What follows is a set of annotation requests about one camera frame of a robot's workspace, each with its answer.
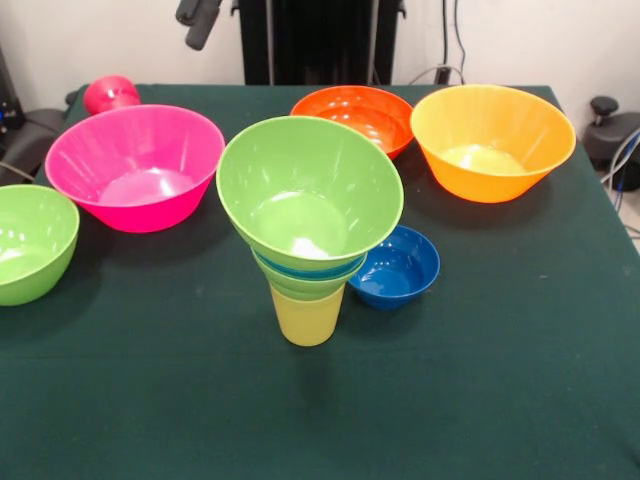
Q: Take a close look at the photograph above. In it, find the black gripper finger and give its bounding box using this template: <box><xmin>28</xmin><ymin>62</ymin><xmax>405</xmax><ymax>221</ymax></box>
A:
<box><xmin>185</xmin><ymin>0</ymin><xmax>225</xmax><ymax>51</ymax></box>
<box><xmin>175</xmin><ymin>0</ymin><xmax>202</xmax><ymax>26</ymax></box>

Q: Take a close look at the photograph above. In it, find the large green plastic bowl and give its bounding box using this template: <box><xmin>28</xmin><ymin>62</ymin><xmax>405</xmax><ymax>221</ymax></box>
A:
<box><xmin>0</xmin><ymin>184</ymin><xmax>81</xmax><ymax>308</ymax></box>
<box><xmin>215</xmin><ymin>115</ymin><xmax>405</xmax><ymax>273</ymax></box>

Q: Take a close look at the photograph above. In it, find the red-orange plastic bowl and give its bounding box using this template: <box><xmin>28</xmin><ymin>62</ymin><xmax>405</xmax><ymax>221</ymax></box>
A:
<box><xmin>289</xmin><ymin>85</ymin><xmax>415</xmax><ymax>161</ymax></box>

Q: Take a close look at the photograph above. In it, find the light blue plastic bowl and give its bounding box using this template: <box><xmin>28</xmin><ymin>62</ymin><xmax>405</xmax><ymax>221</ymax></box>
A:
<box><xmin>253</xmin><ymin>252</ymin><xmax>367</xmax><ymax>281</ymax></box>

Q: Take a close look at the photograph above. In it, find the small green plastic bowl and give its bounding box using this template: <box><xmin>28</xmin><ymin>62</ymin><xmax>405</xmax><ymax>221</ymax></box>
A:
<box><xmin>252</xmin><ymin>249</ymin><xmax>369</xmax><ymax>302</ymax></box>

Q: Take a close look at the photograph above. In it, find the yellow plastic cup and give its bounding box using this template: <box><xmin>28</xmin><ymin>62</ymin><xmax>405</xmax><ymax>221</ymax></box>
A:
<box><xmin>269</xmin><ymin>282</ymin><xmax>347</xmax><ymax>347</ymax></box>

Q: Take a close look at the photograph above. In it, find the black computer tower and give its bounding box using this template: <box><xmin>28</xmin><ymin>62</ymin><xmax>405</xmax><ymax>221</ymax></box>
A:
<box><xmin>0</xmin><ymin>44</ymin><xmax>25</xmax><ymax>132</ymax></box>

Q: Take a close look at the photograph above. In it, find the red plastic cup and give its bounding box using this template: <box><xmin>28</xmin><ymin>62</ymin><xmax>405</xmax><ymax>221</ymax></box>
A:
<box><xmin>82</xmin><ymin>74</ymin><xmax>143</xmax><ymax>117</ymax></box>

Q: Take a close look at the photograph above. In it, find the large pink plastic bowl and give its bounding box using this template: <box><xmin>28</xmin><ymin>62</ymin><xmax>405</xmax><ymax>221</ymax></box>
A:
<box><xmin>44</xmin><ymin>103</ymin><xmax>227</xmax><ymax>234</ymax></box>

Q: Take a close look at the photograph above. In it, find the large orange plastic bowl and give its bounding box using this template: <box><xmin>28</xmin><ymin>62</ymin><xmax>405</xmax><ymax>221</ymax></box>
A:
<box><xmin>409</xmin><ymin>83</ymin><xmax>577</xmax><ymax>204</ymax></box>

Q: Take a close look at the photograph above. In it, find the dark blue plastic bowl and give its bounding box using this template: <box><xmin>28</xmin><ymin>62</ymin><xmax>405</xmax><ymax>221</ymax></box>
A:
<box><xmin>348</xmin><ymin>224</ymin><xmax>442</xmax><ymax>310</ymax></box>

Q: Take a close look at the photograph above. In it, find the dark green tablecloth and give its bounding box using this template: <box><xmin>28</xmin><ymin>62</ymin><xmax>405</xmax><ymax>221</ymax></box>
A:
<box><xmin>0</xmin><ymin>82</ymin><xmax>640</xmax><ymax>480</ymax></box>

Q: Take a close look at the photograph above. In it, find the grey cable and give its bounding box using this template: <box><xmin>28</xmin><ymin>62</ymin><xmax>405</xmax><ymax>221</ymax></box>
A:
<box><xmin>0</xmin><ymin>160</ymin><xmax>35</xmax><ymax>182</ymax></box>

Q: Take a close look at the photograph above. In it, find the black wall cable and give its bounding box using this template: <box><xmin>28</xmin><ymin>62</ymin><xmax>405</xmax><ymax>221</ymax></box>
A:
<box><xmin>442</xmin><ymin>0</ymin><xmax>467</xmax><ymax>71</ymax></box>

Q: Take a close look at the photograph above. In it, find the light blue cable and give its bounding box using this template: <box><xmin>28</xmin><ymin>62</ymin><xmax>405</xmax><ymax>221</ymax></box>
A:
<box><xmin>599</xmin><ymin>127</ymin><xmax>640</xmax><ymax>214</ymax></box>

